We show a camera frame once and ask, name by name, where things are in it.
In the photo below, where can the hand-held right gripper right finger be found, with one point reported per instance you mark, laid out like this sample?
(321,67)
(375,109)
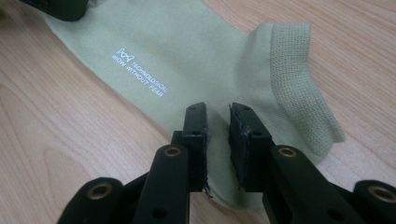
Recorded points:
(249,149)

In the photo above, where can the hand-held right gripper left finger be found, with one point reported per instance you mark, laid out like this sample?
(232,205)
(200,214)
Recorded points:
(195,149)

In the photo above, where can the light green sock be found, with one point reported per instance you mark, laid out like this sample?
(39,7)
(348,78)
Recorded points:
(193,62)

